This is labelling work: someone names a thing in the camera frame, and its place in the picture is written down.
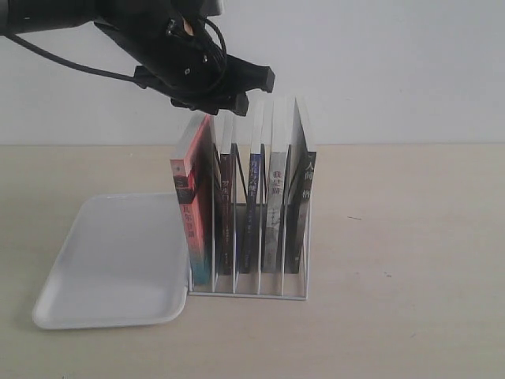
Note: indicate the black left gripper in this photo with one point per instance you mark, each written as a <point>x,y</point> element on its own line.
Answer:
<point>182,53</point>

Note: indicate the white plastic tray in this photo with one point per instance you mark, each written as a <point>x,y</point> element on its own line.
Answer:
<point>124,262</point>

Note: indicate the pink and teal book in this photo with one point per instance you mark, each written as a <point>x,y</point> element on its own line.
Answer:
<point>191,169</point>

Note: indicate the black book white characters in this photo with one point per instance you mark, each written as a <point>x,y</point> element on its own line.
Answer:
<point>303,162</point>

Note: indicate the blue book with orange moon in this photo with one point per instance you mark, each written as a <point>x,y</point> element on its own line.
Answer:
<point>249,235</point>

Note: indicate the white wire book rack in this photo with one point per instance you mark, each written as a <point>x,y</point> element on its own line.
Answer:
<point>257,283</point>

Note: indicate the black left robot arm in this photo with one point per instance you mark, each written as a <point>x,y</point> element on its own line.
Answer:
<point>24,16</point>

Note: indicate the dark maroon book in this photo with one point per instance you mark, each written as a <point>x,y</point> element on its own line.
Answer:
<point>226,166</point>

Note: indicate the grey white book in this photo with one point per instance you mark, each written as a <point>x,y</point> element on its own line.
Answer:
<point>275,185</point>

